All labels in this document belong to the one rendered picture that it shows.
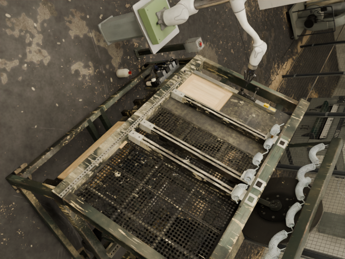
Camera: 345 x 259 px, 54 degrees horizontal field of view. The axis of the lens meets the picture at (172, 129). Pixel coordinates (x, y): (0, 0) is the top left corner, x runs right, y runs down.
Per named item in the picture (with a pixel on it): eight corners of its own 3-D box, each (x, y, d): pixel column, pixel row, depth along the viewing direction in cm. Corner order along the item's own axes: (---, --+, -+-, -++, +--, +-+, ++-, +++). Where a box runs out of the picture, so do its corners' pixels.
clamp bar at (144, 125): (144, 123, 312) (146, 104, 294) (262, 189, 278) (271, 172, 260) (138, 129, 306) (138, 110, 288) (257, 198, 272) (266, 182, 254)
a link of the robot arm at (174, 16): (160, 13, 322) (179, 9, 309) (169, 5, 333) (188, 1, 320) (167, 29, 330) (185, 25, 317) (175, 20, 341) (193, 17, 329)
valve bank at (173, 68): (165, 55, 376) (181, 53, 361) (169, 66, 383) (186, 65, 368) (138, 77, 347) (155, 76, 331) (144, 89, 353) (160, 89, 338)
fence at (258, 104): (194, 72, 368) (195, 70, 365) (275, 112, 341) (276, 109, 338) (192, 75, 365) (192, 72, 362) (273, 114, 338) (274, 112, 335)
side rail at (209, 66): (204, 66, 388) (206, 58, 379) (294, 109, 356) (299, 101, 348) (202, 68, 384) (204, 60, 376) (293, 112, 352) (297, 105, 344)
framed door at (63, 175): (118, 123, 371) (118, 121, 370) (155, 125, 336) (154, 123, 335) (58, 179, 318) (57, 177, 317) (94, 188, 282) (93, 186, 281)
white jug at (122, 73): (119, 68, 401) (131, 66, 388) (123, 75, 406) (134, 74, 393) (114, 72, 395) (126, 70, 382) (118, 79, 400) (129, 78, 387)
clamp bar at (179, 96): (175, 92, 344) (177, 74, 326) (284, 148, 309) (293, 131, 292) (169, 97, 338) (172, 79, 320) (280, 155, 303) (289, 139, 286)
